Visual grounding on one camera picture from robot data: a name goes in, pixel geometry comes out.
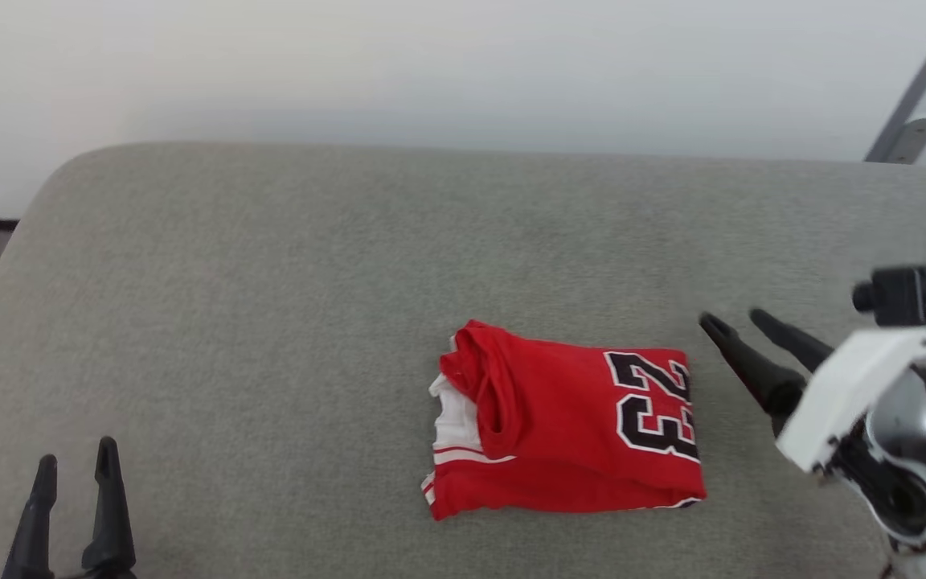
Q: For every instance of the grey metal post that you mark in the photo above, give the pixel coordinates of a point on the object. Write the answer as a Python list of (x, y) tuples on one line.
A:
[(921, 72)]

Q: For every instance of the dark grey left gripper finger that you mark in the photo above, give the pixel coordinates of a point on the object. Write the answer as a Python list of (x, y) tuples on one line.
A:
[(33, 531), (109, 523)]

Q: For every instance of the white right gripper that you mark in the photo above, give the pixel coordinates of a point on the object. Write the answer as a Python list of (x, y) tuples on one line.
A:
[(849, 394)]

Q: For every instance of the grey post bracket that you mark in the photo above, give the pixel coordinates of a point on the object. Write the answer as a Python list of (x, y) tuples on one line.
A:
[(911, 138)]

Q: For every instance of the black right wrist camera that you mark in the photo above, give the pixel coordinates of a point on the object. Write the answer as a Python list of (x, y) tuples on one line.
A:
[(905, 293)]

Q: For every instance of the red Bulls 23 jersey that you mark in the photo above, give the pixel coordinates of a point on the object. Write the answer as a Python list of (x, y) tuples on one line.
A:
[(559, 418)]

